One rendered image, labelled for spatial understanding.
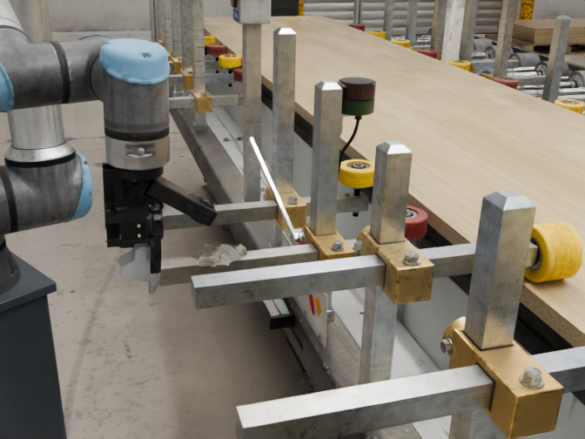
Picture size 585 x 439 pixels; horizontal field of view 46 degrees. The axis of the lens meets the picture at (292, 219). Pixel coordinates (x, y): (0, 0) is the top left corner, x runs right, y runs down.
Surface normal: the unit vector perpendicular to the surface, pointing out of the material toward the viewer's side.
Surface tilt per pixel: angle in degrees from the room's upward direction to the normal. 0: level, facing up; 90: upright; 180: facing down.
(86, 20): 90
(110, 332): 0
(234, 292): 90
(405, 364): 0
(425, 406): 90
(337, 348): 0
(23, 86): 96
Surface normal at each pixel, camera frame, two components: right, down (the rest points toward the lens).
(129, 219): 0.28, 0.39
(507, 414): -0.96, 0.10
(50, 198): 0.51, 0.26
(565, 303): 0.02, -0.92
